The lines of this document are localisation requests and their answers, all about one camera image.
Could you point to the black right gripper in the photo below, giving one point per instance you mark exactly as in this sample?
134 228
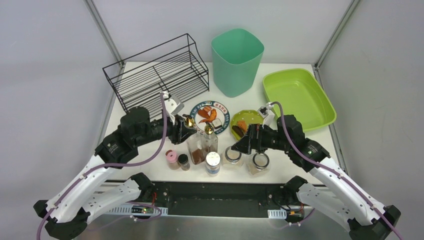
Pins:
257 139

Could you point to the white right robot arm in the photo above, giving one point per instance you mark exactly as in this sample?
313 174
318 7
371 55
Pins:
364 217

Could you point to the teal rimmed white plate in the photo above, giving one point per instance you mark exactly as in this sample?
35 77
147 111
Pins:
222 113

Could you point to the brown sausage piece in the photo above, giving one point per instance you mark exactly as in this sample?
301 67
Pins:
203 113

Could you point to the silver lid blue shaker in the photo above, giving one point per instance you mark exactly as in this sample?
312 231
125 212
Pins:
213 163

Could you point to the glass jar left chrome rim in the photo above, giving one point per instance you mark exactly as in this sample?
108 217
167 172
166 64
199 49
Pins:
232 158

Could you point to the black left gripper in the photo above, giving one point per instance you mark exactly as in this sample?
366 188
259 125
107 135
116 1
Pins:
180 129

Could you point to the black wire rack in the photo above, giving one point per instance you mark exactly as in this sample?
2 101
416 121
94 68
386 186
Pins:
174 66

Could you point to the glass bottle gold spout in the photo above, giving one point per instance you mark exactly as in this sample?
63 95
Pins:
209 140

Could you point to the glass jar chrome rim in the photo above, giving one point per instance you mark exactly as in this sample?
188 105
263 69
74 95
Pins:
232 158
257 164

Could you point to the black lid spice jar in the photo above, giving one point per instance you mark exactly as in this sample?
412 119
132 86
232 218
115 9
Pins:
183 162

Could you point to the orange fried cutlet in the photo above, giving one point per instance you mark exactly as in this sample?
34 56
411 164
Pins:
242 125

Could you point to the orange chicken wing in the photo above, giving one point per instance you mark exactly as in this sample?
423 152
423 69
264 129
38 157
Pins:
212 116

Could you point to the green dotted small plate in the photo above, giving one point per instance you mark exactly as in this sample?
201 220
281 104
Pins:
249 116

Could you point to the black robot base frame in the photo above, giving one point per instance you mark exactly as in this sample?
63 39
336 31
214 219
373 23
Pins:
235 200

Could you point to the lime green plastic tub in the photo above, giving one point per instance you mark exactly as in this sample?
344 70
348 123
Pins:
300 94

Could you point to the dark sea cucumber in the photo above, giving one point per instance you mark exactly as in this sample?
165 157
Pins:
237 131

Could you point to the white sushi roll piece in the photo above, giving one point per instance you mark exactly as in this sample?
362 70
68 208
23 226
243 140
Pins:
217 123

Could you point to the glass bottle brown contents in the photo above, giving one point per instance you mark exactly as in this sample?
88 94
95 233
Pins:
194 142

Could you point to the glass jar right chrome rim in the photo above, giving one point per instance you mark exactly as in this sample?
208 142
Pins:
257 164

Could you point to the teal plastic bin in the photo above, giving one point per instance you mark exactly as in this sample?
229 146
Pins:
236 56

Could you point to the pink lid spice jar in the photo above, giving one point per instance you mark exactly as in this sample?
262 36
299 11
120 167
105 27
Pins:
172 159

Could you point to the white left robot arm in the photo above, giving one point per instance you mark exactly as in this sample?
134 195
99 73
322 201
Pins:
67 215

